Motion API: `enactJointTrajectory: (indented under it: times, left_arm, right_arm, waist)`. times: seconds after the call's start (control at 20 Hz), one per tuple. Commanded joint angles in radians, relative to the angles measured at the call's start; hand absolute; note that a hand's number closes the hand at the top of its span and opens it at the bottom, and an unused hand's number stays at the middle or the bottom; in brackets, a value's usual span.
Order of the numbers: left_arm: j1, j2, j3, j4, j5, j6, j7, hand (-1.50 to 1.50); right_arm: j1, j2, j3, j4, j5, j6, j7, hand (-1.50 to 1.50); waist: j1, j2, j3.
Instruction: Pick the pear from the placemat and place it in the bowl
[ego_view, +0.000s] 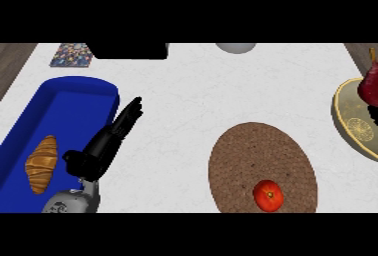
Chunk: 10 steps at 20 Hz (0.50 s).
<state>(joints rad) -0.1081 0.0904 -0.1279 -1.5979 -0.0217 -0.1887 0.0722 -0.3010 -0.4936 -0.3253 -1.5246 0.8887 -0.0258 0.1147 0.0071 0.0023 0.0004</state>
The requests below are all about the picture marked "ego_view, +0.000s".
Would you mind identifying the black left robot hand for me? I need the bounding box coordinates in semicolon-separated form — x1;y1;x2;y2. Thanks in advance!
63;96;145;183

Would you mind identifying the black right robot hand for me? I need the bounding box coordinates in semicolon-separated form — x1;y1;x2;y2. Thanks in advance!
368;104;378;127

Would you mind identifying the yellow-rimmed lemon print placemat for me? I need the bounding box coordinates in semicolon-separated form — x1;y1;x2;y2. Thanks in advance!
331;77;378;160

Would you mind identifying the dark red pear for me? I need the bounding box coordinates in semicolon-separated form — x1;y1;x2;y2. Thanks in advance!
356;47;378;108

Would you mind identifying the blue oblong bowl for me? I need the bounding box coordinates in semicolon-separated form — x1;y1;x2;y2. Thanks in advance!
0;75;122;214

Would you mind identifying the brown oval woven placemat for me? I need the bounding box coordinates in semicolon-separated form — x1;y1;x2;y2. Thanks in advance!
207;121;320;214

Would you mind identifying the brown croissant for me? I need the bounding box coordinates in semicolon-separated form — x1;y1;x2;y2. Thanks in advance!
24;134;60;195

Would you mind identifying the colourful patterned book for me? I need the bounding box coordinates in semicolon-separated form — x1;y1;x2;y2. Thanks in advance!
49;43;95;68

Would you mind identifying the black box appliance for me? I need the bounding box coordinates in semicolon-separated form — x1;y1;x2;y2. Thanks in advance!
86;43;170;61

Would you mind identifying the red tomato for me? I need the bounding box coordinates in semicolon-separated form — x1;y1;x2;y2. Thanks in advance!
253;179;286;213

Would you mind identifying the grey round object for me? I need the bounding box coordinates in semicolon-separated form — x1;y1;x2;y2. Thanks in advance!
215;43;259;55

